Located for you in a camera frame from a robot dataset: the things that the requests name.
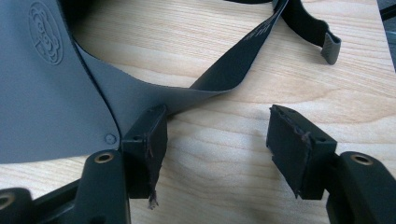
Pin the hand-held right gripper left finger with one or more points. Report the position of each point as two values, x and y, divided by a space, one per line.
144 146

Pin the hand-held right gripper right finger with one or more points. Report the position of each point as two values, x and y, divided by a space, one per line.
295 152

